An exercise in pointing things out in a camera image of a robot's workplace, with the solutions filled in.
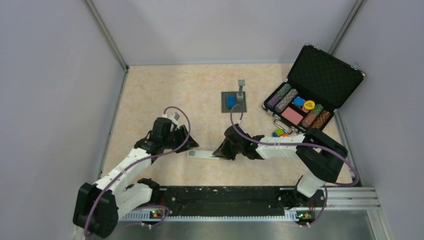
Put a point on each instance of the blue lego brick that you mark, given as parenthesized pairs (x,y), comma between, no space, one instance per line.
(231,101)

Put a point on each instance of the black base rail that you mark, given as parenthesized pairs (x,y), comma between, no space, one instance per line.
(233,201)

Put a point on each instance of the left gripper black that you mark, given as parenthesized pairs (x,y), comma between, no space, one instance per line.
(182,132)

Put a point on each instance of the grey lego tower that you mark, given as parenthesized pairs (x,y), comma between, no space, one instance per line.
(240,94)

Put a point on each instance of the yellow dealer button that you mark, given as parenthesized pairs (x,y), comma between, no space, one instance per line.
(309,105)

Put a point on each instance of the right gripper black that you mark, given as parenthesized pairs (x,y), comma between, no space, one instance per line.
(223,152)

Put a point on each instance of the pink card deck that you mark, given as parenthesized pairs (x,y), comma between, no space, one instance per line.
(292,116)

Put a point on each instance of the black poker chip case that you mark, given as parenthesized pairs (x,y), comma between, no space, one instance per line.
(318,76)

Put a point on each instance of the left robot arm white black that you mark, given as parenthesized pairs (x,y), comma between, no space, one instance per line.
(100,205)

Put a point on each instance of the colourful toy car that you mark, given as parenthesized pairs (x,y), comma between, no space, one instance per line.
(280,133)

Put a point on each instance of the white remote control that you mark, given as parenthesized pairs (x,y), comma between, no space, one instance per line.
(201,154)

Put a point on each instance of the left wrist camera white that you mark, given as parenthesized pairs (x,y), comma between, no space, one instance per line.
(174,117)

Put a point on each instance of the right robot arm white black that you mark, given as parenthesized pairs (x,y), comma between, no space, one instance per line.
(322,155)

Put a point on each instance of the blue round chip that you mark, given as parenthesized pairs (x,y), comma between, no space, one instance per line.
(299,102)

